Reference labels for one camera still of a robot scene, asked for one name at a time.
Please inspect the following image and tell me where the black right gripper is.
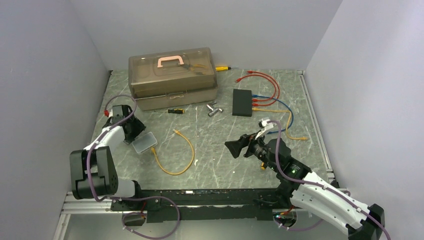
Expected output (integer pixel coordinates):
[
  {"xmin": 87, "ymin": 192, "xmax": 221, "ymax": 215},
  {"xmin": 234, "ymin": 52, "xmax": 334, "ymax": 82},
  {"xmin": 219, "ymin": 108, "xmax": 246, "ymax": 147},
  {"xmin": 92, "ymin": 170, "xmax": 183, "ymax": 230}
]
[{"xmin": 224, "ymin": 129, "xmax": 279, "ymax": 171}]

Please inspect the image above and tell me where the small white switch box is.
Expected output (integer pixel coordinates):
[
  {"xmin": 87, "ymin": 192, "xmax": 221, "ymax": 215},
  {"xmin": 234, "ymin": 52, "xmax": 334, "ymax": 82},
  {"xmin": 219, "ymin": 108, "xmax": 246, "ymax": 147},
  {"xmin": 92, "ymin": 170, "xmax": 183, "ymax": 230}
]
[{"xmin": 131, "ymin": 131, "xmax": 158, "ymax": 154}]

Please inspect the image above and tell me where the yellow ethernet cable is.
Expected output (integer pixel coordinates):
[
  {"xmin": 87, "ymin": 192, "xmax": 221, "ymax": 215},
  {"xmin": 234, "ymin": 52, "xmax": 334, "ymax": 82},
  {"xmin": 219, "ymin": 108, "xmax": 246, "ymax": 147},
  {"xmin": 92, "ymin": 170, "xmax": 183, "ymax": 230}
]
[
  {"xmin": 150, "ymin": 129, "xmax": 196, "ymax": 176},
  {"xmin": 252, "ymin": 106, "xmax": 309, "ymax": 142}
]

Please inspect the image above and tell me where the black network switch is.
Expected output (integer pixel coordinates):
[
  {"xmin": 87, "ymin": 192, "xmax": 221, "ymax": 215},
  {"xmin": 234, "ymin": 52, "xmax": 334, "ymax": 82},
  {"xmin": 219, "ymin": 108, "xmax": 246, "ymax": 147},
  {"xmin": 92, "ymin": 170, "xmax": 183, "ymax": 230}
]
[{"xmin": 232, "ymin": 89, "xmax": 253, "ymax": 117}]

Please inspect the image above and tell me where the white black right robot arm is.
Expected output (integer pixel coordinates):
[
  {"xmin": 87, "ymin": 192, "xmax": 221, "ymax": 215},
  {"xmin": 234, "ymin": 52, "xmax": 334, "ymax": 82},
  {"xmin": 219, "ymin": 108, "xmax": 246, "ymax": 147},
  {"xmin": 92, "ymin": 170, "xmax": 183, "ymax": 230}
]
[{"xmin": 225, "ymin": 134, "xmax": 385, "ymax": 240}]

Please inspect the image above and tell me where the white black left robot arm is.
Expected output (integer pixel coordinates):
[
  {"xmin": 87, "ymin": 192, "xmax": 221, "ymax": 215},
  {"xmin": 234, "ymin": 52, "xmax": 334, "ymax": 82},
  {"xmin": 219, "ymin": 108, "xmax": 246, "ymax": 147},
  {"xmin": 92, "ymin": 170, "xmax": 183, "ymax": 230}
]
[{"xmin": 69, "ymin": 105, "xmax": 146, "ymax": 210}]

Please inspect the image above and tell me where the chrome socket adapter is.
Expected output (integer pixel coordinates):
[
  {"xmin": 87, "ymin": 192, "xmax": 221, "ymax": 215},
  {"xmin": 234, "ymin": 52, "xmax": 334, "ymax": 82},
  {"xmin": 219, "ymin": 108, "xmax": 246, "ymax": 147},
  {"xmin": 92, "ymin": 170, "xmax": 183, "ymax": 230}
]
[{"xmin": 206, "ymin": 101, "xmax": 223, "ymax": 117}]

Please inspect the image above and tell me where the black yellow screwdriver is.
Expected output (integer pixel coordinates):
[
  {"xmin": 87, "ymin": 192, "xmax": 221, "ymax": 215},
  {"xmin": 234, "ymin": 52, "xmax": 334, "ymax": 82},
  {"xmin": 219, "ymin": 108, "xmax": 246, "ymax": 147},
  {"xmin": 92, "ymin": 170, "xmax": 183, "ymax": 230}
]
[{"xmin": 154, "ymin": 108, "xmax": 185, "ymax": 115}]

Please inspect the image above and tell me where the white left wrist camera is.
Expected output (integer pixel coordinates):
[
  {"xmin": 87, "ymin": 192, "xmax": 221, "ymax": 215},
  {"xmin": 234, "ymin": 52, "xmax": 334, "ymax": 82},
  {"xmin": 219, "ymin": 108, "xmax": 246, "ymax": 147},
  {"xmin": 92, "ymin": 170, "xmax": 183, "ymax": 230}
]
[{"xmin": 103, "ymin": 105, "xmax": 127, "ymax": 118}]

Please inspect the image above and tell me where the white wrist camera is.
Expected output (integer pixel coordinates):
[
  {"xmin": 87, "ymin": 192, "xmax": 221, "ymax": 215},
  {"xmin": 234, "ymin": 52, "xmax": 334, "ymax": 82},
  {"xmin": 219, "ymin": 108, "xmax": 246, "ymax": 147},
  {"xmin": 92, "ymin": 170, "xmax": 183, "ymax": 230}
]
[
  {"xmin": 103, "ymin": 105, "xmax": 127, "ymax": 118},
  {"xmin": 254, "ymin": 118, "xmax": 275, "ymax": 140}
]

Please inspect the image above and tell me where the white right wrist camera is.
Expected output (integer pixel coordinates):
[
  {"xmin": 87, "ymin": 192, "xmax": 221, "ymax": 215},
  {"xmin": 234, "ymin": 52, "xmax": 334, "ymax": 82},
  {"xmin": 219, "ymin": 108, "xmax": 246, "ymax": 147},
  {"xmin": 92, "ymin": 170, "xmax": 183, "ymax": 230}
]
[{"xmin": 254, "ymin": 118, "xmax": 275, "ymax": 140}]

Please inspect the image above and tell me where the yellow ethernet cable in switch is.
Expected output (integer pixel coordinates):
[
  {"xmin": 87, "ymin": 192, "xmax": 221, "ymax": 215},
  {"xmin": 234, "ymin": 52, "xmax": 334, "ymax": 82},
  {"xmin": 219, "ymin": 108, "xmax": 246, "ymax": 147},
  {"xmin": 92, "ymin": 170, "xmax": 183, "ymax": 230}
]
[{"xmin": 252, "ymin": 106, "xmax": 309, "ymax": 142}]

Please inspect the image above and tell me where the blue ethernet cable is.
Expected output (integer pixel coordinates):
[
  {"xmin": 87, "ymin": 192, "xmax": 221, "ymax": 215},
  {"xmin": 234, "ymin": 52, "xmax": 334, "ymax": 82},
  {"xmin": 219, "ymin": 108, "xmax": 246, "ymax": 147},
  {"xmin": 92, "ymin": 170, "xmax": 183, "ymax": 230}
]
[{"xmin": 252, "ymin": 95, "xmax": 295, "ymax": 135}]

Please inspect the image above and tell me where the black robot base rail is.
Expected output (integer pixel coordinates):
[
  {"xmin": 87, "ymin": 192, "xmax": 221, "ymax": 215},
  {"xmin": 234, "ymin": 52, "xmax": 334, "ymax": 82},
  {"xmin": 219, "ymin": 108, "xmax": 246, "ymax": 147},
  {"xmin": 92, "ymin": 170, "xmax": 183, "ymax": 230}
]
[{"xmin": 110, "ymin": 188, "xmax": 297, "ymax": 227}]

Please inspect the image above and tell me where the brown translucent toolbox pink handle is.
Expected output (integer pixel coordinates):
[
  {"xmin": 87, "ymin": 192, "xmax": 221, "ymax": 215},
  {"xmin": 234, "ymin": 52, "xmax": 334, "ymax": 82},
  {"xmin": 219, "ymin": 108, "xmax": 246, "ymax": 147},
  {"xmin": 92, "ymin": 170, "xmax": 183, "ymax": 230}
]
[{"xmin": 128, "ymin": 47, "xmax": 219, "ymax": 111}]

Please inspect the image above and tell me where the long red ethernet cable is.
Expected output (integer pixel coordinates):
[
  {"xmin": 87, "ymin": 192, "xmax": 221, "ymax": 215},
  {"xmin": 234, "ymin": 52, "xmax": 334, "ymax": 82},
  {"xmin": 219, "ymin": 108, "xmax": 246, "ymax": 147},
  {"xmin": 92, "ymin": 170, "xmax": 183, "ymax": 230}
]
[{"xmin": 235, "ymin": 70, "xmax": 281, "ymax": 102}]

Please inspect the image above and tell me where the yellow handled screwdriver by wall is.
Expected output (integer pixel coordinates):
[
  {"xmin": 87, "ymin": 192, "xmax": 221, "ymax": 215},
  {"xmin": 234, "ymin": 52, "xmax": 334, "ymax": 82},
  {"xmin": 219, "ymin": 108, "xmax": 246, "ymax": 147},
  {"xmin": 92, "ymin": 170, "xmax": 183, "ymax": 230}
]
[{"xmin": 215, "ymin": 66, "xmax": 232, "ymax": 72}]

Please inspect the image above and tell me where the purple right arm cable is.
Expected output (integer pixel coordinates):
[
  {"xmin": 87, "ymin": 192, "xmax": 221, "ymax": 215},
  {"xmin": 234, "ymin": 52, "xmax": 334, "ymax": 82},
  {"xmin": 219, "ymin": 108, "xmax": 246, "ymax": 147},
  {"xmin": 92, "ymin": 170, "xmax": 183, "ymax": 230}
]
[{"xmin": 268, "ymin": 119, "xmax": 393, "ymax": 240}]

